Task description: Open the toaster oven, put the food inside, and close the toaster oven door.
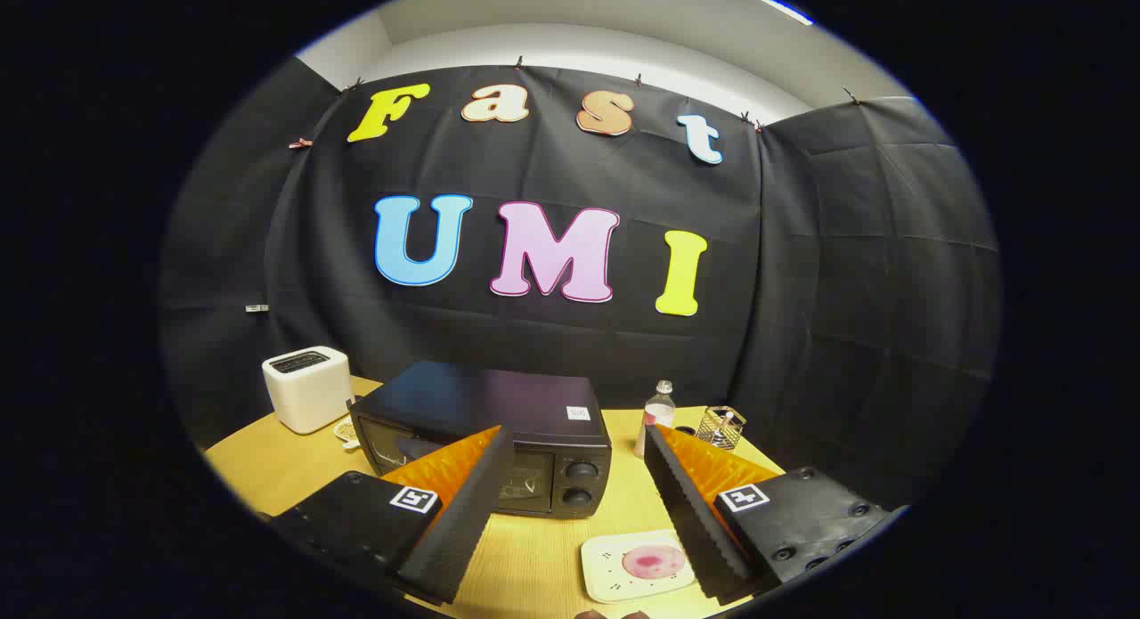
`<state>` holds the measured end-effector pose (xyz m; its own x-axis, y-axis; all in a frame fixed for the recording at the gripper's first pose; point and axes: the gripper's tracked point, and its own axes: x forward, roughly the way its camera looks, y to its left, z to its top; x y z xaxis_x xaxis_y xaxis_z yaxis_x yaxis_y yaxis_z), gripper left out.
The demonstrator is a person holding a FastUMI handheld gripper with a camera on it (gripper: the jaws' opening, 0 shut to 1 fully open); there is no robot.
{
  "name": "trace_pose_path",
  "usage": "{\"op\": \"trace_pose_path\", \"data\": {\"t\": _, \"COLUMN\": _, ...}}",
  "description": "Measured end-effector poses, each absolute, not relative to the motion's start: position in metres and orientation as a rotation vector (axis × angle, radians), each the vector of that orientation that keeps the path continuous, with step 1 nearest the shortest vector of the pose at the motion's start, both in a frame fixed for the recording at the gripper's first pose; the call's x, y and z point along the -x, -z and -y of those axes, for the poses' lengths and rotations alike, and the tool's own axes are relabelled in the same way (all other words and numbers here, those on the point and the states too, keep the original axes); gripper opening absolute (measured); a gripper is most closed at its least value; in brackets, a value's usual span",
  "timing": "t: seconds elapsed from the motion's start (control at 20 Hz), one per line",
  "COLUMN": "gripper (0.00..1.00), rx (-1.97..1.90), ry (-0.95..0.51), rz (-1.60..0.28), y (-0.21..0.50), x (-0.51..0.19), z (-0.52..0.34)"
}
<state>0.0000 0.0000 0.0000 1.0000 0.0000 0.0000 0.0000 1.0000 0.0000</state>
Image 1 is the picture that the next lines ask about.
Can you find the small wooden stick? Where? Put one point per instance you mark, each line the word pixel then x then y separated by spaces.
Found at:
pixel 727 420

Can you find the white slot toaster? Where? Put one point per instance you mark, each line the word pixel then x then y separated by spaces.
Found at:
pixel 307 396

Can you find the clear plastic bottle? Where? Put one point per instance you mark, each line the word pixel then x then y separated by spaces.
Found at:
pixel 656 419

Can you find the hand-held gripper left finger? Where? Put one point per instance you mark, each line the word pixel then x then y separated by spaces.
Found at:
pixel 463 512

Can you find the black backdrop cloth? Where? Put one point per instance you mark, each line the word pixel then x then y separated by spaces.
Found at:
pixel 802 272

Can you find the white square plate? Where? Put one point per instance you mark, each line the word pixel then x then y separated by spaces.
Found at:
pixel 604 579

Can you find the small patterned dish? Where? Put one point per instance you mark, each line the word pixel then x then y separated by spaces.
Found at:
pixel 345 432

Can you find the pink ham slice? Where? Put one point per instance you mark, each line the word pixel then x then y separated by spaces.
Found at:
pixel 655 562

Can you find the black toaster oven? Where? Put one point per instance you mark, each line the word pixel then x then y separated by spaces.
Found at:
pixel 481 401

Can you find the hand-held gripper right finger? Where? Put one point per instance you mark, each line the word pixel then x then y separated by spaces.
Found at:
pixel 690 512

